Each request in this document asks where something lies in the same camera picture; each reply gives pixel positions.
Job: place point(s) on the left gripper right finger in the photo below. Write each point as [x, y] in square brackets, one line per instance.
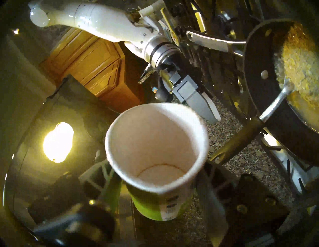
[211, 211]

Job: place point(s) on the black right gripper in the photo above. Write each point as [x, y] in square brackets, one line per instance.
[182, 64]

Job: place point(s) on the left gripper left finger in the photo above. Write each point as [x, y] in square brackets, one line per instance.
[114, 189]

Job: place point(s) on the white paper oats cup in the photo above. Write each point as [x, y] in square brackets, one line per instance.
[154, 139]

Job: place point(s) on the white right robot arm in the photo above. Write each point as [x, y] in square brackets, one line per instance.
[99, 22]

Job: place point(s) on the dark grey saucepan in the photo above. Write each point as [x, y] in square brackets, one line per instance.
[259, 104]

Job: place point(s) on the wooden lower cabinets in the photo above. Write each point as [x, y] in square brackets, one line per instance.
[94, 62]

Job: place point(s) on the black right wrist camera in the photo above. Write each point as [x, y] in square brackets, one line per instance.
[162, 94]

